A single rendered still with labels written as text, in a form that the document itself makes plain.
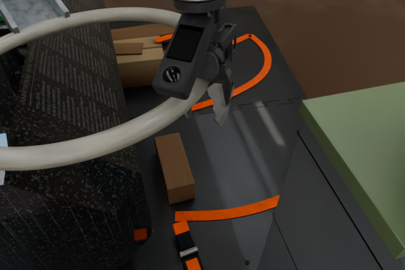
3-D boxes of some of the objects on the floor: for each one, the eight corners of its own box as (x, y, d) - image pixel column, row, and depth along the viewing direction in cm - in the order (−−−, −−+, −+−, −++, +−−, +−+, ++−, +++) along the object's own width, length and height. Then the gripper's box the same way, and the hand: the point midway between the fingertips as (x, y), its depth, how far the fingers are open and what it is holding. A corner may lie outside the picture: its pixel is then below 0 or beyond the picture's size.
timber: (195, 198, 151) (194, 183, 143) (169, 205, 149) (167, 190, 140) (179, 147, 171) (178, 132, 163) (156, 153, 169) (153, 137, 160)
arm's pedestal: (352, 229, 143) (464, 64, 82) (440, 372, 109) (740, 271, 48) (239, 260, 134) (270, 100, 73) (296, 426, 100) (441, 386, 39)
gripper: (254, -16, 47) (250, 106, 60) (175, -23, 51) (188, 93, 64) (234, 8, 41) (234, 137, 54) (146, -1, 45) (167, 121, 58)
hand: (202, 118), depth 57 cm, fingers closed on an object, 5 cm apart
